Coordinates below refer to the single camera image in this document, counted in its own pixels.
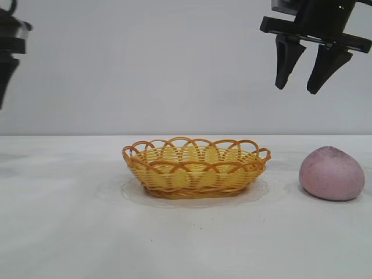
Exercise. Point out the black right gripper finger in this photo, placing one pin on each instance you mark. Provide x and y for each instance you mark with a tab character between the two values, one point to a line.
324	68
284	58

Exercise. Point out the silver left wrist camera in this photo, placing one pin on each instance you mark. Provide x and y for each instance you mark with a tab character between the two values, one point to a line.
24	30

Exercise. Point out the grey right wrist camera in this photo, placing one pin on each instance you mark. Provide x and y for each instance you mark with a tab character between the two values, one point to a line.
283	5

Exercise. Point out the yellow woven wicker basket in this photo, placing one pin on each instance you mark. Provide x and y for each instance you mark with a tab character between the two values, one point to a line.
191	180

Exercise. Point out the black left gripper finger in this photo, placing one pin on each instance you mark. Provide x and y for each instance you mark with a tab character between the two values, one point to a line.
6	75

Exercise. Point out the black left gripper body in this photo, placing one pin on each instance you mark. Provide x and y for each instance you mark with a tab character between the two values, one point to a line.
7	35

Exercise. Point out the pink peach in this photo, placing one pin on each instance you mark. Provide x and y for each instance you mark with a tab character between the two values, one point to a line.
331	175

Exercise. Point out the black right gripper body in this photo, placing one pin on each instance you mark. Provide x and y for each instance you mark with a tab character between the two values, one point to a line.
322	19

